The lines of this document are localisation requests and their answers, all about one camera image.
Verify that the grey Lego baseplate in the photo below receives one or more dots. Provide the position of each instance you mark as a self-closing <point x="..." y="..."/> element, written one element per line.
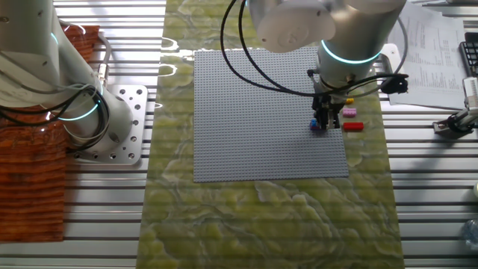
<point x="254" y="130"/>

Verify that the printed paper sheet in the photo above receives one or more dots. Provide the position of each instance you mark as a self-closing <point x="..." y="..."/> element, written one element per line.
<point x="433" y="56"/>

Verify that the black keyboard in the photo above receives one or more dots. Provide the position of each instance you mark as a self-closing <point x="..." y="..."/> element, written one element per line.
<point x="470" y="52"/>

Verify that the grey depth camera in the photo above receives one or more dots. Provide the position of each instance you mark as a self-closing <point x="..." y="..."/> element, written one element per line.
<point x="471" y="93"/>

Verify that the blue long Lego brick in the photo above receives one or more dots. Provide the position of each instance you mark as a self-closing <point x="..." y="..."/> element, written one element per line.
<point x="313" y="123"/>

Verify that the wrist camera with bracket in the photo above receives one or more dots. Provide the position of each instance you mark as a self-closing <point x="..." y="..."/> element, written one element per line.
<point x="394" y="85"/>

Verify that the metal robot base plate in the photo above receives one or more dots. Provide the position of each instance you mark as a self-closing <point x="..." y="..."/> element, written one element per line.
<point x="138" y="112"/>

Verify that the pink Lego brick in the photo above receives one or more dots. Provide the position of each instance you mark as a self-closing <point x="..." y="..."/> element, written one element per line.
<point x="350" y="113"/>

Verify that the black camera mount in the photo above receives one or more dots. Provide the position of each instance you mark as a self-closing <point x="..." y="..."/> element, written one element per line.
<point x="453" y="123"/>

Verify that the red long Lego brick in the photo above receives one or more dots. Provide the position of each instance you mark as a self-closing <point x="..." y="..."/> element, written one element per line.
<point x="353" y="126"/>

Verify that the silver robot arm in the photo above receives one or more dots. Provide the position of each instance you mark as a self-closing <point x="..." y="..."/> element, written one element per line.
<point x="37" y="56"/>

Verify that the clear plastic water bottle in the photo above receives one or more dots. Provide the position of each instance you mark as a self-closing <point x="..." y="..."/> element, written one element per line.
<point x="472" y="231"/>

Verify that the yellow Lego brick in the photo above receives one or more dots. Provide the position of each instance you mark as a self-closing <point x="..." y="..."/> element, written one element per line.
<point x="350" y="101"/>

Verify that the green marble pattern mat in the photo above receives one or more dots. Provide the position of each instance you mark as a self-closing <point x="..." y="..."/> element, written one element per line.
<point x="261" y="224"/>

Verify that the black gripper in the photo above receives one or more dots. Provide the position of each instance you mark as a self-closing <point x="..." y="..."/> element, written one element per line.
<point x="326" y="102"/>

